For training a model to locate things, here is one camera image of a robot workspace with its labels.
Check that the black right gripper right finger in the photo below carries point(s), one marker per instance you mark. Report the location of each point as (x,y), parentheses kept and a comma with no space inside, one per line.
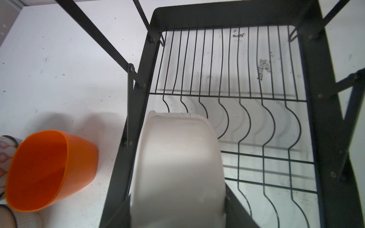
(236,215)

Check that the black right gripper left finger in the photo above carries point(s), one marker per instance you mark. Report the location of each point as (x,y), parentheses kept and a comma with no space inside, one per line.
(122,217)

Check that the white plastic bowl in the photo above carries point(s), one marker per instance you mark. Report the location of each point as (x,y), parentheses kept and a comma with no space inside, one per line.
(178,178)

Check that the orange plastic bowl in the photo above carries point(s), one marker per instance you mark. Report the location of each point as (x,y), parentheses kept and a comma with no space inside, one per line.
(48,167)

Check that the patterned ceramic bowl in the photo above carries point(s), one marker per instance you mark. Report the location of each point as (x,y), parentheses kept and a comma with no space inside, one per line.
(9,146)

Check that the black wire dish rack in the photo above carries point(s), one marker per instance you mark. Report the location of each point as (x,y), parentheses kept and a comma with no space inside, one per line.
(261,73)

